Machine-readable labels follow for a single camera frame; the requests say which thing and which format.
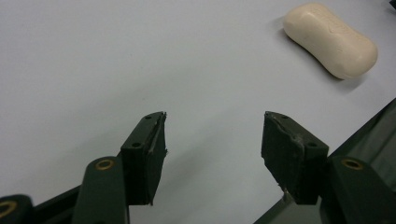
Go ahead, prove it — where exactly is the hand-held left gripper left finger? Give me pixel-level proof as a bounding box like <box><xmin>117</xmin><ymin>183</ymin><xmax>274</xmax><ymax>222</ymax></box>
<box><xmin>120</xmin><ymin>110</ymin><xmax>168</xmax><ymax>206</ymax></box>

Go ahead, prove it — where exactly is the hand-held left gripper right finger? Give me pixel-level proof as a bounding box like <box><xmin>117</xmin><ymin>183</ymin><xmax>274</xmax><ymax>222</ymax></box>
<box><xmin>260</xmin><ymin>110</ymin><xmax>331</xmax><ymax>206</ymax></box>

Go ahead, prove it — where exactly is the cream bar of soap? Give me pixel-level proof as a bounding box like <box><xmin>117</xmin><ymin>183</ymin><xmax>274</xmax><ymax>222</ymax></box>
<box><xmin>282</xmin><ymin>2</ymin><xmax>379</xmax><ymax>80</ymax></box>

